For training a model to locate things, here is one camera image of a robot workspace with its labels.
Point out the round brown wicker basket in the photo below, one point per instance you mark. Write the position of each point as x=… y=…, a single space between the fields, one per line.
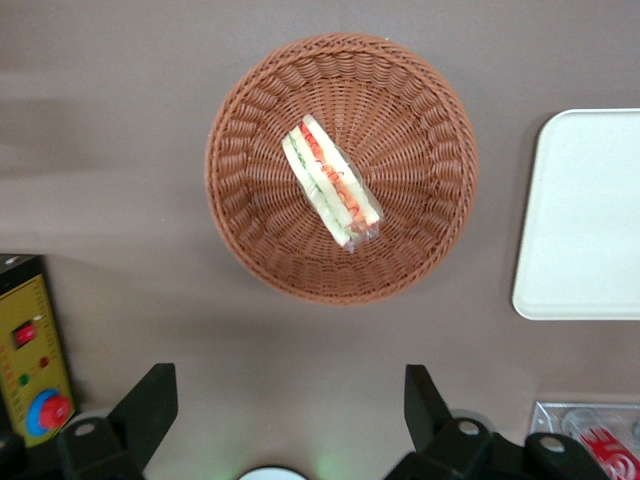
x=400 y=125

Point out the plastic sandwich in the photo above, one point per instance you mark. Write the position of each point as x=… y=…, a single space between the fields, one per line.
x=327 y=180

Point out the beige rectangular tray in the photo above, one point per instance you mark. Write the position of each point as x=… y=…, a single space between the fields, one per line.
x=585 y=215

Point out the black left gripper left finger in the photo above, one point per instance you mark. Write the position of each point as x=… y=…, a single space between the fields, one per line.
x=142 y=410

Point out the clear acrylic bottle rack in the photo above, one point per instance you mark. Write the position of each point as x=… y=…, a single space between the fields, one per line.
x=550 y=417

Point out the red cola bottle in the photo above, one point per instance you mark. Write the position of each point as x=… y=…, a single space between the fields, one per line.
x=612 y=452

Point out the black food warmer yellow panel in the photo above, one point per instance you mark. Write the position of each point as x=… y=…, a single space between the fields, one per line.
x=30 y=350

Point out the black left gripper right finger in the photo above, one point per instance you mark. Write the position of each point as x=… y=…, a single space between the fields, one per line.
x=430 y=415

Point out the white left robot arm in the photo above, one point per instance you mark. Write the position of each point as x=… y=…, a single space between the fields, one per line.
x=272 y=472

